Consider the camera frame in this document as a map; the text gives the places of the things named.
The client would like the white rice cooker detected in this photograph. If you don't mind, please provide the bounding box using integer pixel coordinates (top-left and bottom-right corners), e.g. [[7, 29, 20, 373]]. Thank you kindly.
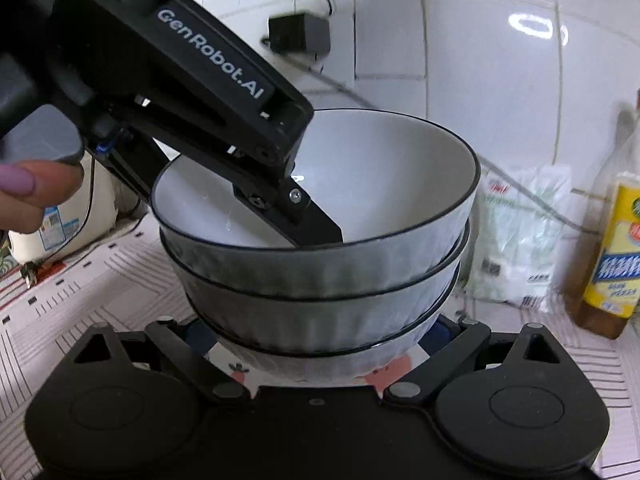
[[6, 152, 120, 267]]

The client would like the white ribbed black-rimmed bowl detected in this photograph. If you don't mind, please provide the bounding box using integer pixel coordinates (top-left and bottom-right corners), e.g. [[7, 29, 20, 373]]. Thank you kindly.
[[160, 220, 472, 352], [186, 272, 462, 387], [149, 108, 482, 307]]

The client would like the person's left hand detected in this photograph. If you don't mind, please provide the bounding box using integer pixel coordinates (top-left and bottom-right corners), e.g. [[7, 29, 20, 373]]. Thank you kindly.
[[0, 159, 87, 236]]

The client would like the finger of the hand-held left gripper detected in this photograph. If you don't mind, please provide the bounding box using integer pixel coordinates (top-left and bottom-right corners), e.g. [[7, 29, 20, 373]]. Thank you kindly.
[[231, 169, 347, 248], [94, 126, 172, 202]]

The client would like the black power adapter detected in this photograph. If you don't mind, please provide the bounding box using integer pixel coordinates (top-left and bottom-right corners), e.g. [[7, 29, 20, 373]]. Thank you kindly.
[[266, 12, 332, 57]]

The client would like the black power cable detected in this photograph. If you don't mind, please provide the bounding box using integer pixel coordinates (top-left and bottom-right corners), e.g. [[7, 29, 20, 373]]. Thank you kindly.
[[227, 0, 608, 233]]

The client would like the yellow label oil bottle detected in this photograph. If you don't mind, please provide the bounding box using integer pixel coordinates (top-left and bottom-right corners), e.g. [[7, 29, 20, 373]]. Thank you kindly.
[[569, 89, 640, 342]]

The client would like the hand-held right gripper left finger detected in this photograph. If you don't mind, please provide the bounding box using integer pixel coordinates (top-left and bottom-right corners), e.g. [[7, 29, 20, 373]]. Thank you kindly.
[[74, 319, 253, 403]]

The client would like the white rabbit carrot plate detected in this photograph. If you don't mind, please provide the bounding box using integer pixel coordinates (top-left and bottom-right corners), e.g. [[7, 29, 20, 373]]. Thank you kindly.
[[220, 345, 437, 392]]

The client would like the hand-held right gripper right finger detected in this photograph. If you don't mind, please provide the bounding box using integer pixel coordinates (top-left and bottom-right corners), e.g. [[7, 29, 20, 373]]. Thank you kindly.
[[382, 316, 562, 404]]

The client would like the white salt bag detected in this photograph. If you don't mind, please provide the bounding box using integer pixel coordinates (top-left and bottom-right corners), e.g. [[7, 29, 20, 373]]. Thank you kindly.
[[469, 162, 574, 309]]

